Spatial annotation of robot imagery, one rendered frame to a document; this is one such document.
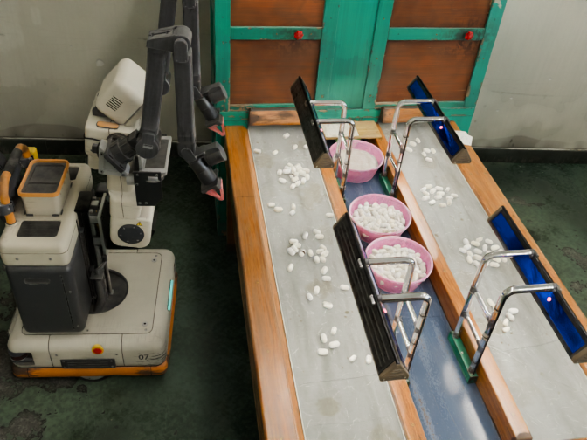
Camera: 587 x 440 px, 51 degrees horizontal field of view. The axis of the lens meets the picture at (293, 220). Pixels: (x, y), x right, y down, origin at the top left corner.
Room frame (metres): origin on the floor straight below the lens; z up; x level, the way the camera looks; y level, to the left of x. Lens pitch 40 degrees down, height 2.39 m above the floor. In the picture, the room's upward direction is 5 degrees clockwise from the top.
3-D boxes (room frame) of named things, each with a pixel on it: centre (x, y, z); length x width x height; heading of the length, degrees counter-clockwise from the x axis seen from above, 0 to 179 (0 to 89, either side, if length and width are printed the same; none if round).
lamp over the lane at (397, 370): (1.29, -0.24, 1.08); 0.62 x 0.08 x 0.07; 12
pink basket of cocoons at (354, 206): (2.04, -0.36, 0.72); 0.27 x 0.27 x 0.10
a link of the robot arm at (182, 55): (1.74, 0.38, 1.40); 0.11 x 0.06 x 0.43; 7
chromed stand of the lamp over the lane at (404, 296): (1.31, -0.32, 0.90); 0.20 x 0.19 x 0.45; 12
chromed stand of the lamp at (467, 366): (1.39, -0.71, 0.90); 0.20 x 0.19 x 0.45; 12
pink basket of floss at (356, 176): (2.47, -0.27, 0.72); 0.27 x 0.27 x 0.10
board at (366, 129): (2.68, -0.22, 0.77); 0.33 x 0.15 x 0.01; 102
